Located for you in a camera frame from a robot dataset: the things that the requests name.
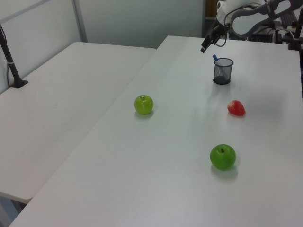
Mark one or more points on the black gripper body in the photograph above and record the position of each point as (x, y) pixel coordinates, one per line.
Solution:
(219, 33)

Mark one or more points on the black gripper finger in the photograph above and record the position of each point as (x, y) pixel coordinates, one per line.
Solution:
(214, 40)
(205, 46)

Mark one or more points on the blue and white marker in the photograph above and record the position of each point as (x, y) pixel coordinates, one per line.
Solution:
(215, 57)

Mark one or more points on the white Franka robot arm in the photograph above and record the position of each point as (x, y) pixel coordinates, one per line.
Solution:
(251, 16)

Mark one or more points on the brown wooden cabinet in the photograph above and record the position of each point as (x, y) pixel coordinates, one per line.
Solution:
(210, 9)

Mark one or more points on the black mesh pen cup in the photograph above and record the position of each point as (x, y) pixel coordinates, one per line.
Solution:
(223, 72)

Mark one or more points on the red toy strawberry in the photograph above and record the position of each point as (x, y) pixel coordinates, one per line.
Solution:
(236, 108)

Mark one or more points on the black computer keyboard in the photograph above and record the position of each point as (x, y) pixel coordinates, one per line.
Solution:
(289, 19)

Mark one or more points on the black clamped stand pole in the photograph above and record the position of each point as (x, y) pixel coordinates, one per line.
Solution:
(296, 35)

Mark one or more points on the glossy yellow-green apple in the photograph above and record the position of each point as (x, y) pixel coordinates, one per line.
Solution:
(143, 104)

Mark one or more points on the matte dark green apple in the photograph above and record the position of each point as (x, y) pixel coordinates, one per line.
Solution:
(222, 157)

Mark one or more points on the grey partition frame post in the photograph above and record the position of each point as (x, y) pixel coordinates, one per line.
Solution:
(80, 21)

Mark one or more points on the black camera pole with base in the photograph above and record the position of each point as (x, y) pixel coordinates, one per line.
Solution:
(10, 63)

